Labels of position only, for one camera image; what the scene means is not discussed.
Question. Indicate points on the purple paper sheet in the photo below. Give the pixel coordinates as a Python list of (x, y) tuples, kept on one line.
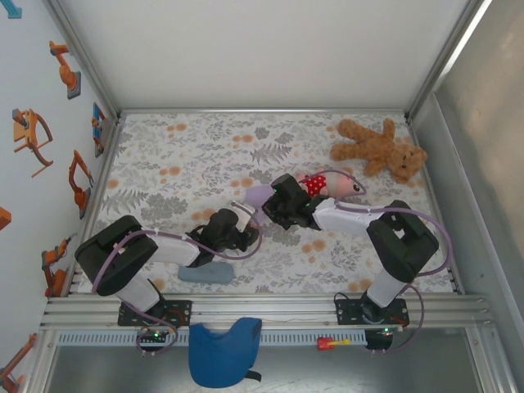
[(256, 195)]

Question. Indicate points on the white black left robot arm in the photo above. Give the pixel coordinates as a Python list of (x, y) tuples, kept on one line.
[(114, 254)]

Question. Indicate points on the thin aluminium frame rail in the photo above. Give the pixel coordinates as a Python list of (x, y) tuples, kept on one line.
[(262, 110)]

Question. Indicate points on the blue orange grey wall sticker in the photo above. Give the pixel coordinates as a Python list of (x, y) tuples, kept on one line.
[(98, 127)]

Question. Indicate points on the floral print tablecloth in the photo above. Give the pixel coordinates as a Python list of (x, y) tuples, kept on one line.
[(286, 262)]

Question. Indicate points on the grey blue fabric pouch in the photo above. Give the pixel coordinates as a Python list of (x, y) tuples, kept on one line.
[(217, 274)]

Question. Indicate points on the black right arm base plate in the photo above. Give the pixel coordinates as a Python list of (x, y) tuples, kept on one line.
[(348, 313)]

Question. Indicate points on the aluminium table side rail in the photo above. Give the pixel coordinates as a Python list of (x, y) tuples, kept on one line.
[(103, 172), (430, 184)]

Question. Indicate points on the orange gripper wall sticker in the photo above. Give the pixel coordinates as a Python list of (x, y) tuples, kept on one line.
[(24, 131)]

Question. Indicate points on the aluminium frame post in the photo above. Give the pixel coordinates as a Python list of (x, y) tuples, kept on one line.
[(82, 57), (446, 53)]

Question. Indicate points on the orange block wall sticker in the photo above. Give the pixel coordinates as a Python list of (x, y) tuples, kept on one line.
[(4, 219)]

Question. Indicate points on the brown teddy bear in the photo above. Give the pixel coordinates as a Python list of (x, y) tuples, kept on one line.
[(376, 143)]

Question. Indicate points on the red yellow small tool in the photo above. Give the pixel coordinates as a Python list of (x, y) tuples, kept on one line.
[(325, 344)]

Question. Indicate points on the pink plush doll red swimsuit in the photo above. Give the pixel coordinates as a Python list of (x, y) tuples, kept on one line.
[(340, 186)]

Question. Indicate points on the wide aluminium table rail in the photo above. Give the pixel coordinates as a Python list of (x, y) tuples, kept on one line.
[(266, 315)]

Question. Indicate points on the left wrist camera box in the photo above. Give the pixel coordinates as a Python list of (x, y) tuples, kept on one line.
[(243, 219)]

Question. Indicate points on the blue fabric cap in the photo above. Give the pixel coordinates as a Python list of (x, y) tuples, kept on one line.
[(221, 356)]

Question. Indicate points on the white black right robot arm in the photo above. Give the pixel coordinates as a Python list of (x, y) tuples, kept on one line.
[(401, 241)]

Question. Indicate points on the blue machine wall sticker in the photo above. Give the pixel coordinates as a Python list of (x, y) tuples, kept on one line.
[(12, 10)]

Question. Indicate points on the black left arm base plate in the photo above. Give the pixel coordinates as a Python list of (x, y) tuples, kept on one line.
[(182, 311)]

